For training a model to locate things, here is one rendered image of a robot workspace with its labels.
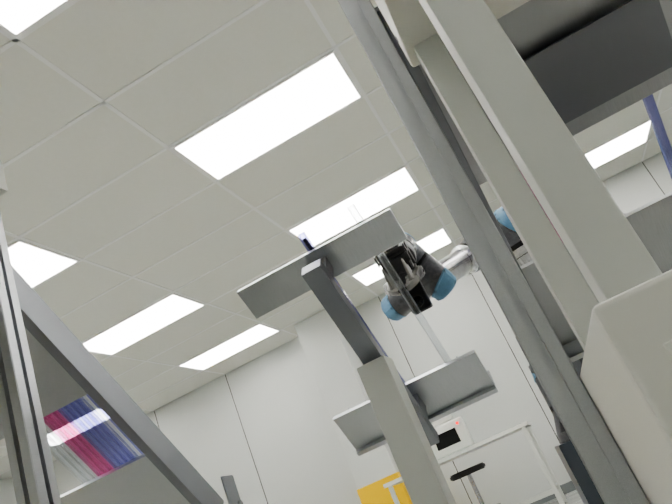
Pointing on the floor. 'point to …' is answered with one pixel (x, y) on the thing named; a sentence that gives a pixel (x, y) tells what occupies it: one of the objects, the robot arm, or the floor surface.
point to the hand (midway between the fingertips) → (404, 291)
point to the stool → (470, 478)
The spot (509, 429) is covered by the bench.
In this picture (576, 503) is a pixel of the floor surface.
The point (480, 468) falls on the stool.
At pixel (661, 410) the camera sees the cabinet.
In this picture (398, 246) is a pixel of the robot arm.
